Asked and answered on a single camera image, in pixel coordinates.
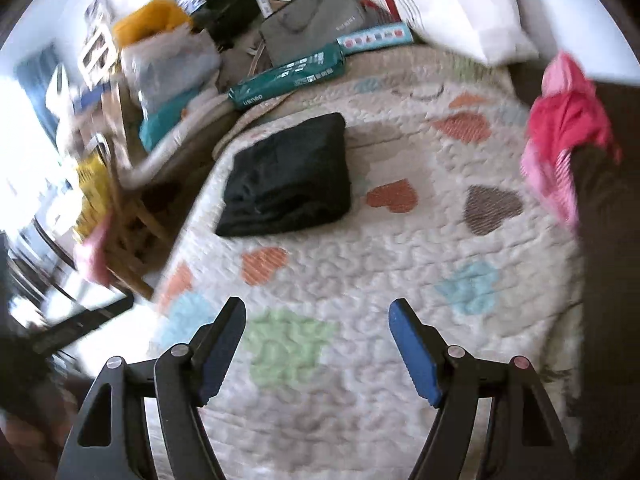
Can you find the person's brown trouser leg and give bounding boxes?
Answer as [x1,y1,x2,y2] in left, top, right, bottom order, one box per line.
[570,142,640,461]

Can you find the blue curtain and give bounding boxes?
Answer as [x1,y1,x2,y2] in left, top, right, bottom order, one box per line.
[15,42,63,136]

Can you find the quilted heart-print blanket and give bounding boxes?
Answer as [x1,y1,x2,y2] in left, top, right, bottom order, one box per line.
[150,45,586,480]

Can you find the white shelf unit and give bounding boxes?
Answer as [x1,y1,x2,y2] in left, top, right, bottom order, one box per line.
[80,0,118,86]

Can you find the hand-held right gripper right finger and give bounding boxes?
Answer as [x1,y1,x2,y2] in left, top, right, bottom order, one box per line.
[388,298,576,480]

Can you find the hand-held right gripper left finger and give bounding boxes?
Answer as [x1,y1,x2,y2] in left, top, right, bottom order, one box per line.
[55,296,247,480]

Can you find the brown paper bag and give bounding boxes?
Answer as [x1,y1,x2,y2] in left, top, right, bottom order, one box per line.
[75,85,131,161]

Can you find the yellow cushion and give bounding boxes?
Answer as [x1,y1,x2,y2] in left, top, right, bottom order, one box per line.
[112,0,193,46]

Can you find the teal folded cloth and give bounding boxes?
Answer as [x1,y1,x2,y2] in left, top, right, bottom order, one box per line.
[139,90,221,151]

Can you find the yellow printed bag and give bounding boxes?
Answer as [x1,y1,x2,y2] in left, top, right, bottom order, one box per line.
[72,152,113,238]

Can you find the white pillow with red stripes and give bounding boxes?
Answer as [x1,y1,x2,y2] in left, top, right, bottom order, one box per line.
[357,0,540,66]

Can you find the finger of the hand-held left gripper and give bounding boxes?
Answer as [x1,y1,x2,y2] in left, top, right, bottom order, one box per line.
[32,296,135,356]

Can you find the black bag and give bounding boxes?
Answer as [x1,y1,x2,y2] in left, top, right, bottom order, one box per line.
[192,0,261,43]

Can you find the pink striped sock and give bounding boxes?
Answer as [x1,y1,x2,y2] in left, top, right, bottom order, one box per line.
[520,51,623,231]

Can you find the grey laptop bag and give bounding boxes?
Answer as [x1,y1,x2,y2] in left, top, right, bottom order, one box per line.
[259,0,366,68]

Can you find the beige chair cushion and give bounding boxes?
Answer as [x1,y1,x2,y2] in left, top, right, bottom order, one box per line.
[132,95,241,186]

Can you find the long green cardboard box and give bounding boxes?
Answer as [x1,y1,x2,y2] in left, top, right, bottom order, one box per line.
[227,42,347,112]

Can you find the wooden chair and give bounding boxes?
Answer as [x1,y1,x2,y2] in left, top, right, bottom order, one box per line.
[75,132,171,301]

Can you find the light blue flat box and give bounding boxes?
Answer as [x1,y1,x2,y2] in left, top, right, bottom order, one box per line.
[336,22,415,52]

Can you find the clear plastic bag of clothes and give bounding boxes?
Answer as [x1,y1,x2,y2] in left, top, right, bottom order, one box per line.
[120,30,223,111]

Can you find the black pants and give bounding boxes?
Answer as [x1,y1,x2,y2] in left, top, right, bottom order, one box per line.
[215,112,353,238]

